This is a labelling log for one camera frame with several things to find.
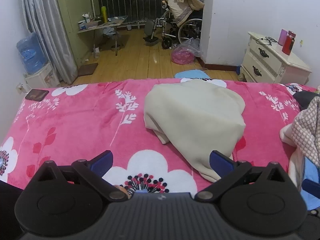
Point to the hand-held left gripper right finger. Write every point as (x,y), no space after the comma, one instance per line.
(220,163)

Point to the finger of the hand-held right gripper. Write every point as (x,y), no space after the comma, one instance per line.
(311,186)

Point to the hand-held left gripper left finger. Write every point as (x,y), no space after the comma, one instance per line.
(102,163)

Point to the cream zip jacket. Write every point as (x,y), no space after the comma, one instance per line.
(195,120)

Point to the pink floral blanket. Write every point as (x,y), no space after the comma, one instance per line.
(75,120)

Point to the checked cream garment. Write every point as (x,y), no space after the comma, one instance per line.
(307,122)

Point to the dark grey cloth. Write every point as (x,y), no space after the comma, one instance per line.
(306,98)

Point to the light blue floor mat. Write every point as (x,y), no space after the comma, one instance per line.
(190,74)

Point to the dark brown wallet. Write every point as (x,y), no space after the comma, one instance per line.
(37,95)

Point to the brown doormat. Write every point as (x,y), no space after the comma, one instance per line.
(87,69)

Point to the small blue container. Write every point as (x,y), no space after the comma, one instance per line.
(238,70)

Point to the white water dispenser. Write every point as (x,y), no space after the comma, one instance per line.
(42,78)

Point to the pink plastic bag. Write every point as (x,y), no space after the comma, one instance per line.
(182,56)

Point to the cream nightstand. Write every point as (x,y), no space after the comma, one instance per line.
(270,60)

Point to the blue water jug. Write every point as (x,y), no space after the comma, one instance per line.
(30,52)

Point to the red thermos bottle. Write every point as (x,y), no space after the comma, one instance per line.
(288,43)

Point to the folding table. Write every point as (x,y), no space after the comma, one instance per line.
(107,25)

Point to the clear plastic container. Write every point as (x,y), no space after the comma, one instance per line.
(91,25)

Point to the wheelchair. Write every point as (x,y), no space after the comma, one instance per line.
(175,31)

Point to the purple cup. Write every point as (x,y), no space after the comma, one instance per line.
(282,37)

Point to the grey curtain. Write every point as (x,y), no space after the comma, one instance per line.
(47,30)

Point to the white carton box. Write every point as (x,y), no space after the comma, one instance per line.
(86,17)

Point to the yellow-green bottle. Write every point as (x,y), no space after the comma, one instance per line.
(104,15)

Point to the green cabinet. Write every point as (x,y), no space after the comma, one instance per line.
(72,17)

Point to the metal balcony railing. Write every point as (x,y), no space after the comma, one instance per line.
(125,2)

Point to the pile of cream coats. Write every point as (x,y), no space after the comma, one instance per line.
(180,5)

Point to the white wall socket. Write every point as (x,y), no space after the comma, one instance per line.
(19,88)

